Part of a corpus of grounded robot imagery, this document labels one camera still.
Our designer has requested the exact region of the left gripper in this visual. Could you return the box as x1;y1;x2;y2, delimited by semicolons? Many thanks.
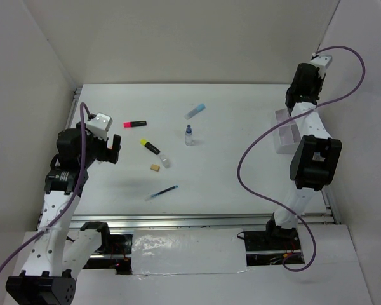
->
77;122;121;167

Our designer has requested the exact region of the pink highlighter marker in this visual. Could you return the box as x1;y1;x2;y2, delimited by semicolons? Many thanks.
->
123;121;147;128

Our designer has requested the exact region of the yellow highlighter marker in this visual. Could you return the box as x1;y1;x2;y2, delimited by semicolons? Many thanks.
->
140;139;161;155

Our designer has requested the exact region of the clear tape roll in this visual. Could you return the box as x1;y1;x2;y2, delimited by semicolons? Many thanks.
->
159;154;171;168

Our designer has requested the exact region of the blue pen refill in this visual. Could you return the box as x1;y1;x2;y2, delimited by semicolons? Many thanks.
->
145;185;178;201

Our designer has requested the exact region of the light blue highlighter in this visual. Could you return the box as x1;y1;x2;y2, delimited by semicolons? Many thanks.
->
184;104;206;120

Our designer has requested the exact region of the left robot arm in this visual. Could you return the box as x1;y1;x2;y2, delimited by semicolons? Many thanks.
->
6;125;121;304

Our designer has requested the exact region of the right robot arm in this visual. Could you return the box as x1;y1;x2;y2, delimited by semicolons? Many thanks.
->
264;56;342;249

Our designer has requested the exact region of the white compartment organizer box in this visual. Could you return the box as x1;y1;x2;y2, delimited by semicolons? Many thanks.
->
273;109;301;155

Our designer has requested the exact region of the tan eraser block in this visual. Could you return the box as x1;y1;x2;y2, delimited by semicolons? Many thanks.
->
150;164;160;172

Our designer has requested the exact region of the small blue cap bottle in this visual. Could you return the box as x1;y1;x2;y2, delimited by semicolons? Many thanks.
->
185;125;193;146

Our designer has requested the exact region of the white cover plate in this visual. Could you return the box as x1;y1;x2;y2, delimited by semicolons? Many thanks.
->
131;228;247;275

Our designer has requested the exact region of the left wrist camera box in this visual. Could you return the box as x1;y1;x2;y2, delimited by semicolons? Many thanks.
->
86;113;112;140

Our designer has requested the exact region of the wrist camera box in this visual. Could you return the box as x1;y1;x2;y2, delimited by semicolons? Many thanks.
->
310;53;333;69
86;113;112;140

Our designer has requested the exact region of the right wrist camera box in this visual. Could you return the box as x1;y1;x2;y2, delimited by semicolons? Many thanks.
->
310;53;333;69

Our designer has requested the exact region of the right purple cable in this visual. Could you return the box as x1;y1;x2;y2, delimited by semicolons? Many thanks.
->
237;46;368;273

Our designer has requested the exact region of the purple cable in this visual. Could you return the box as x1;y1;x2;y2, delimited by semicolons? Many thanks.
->
0;102;93;296
237;46;368;273

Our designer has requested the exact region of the aluminium rail frame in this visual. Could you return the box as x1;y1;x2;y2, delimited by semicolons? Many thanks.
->
34;84;342;229

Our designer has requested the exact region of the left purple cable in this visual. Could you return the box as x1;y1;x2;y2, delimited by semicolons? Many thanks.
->
0;102;93;296

